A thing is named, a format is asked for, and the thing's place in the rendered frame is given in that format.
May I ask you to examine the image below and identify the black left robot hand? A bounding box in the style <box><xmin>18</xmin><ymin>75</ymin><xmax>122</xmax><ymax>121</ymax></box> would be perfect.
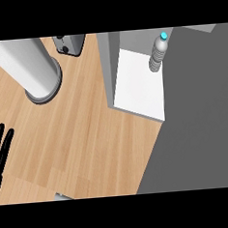
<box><xmin>0</xmin><ymin>115</ymin><xmax>21</xmax><ymax>203</ymax></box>

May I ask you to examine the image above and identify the clear water bottle blue cap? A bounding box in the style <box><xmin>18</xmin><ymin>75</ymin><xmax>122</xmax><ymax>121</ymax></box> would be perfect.
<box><xmin>146</xmin><ymin>31</ymin><xmax>172</xmax><ymax>73</ymax></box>

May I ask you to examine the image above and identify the dark grey cabinet door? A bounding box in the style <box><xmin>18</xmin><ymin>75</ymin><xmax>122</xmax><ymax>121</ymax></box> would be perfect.
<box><xmin>123</xmin><ymin>22</ymin><xmax>228</xmax><ymax>195</ymax></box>

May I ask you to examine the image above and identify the white paper towel roll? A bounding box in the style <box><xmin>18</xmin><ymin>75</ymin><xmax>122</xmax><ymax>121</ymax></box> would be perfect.
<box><xmin>0</xmin><ymin>36</ymin><xmax>66</xmax><ymax>108</ymax></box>

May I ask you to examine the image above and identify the grey toaster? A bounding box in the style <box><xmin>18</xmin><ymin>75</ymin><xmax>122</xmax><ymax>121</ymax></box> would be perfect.
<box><xmin>51</xmin><ymin>34</ymin><xmax>88</xmax><ymax>59</ymax></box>

